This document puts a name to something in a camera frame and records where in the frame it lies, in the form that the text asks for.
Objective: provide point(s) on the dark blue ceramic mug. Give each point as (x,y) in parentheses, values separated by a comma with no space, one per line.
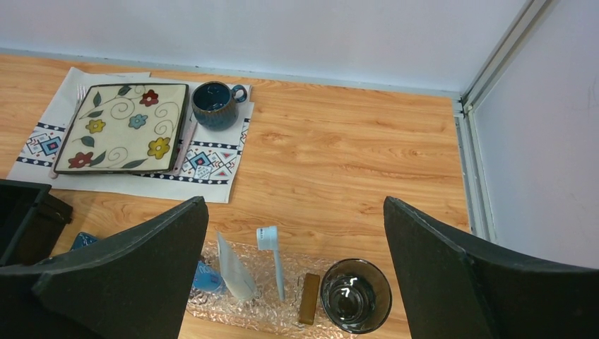
(214,104)

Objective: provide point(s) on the silver fork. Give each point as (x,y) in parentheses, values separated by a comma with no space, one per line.
(81,92)

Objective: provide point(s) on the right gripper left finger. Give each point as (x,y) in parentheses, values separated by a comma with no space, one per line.
(133,284)

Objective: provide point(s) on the silver knife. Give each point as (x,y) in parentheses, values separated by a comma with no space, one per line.
(187,139)

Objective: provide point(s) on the square floral ceramic plate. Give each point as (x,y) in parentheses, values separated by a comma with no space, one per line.
(125,128)

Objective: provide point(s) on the white toothpaste tube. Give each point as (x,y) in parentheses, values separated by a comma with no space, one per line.
(235,274)

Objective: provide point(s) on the clear glass tray wooden handles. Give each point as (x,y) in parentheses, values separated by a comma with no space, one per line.
(266,312)

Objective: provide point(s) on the blue toothpaste tube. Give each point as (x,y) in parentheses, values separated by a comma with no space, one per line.
(207,279)

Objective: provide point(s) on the white patterned placemat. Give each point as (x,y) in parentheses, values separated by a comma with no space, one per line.
(210,163)

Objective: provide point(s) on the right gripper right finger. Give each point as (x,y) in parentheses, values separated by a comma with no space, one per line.
(456,285)

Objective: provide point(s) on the white toothbrush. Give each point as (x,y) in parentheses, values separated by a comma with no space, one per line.
(267,240)

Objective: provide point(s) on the blue shell-shaped dish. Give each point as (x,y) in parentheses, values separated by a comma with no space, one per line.
(83,239)

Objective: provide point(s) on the black plastic bin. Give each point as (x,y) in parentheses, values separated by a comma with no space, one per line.
(32,220)

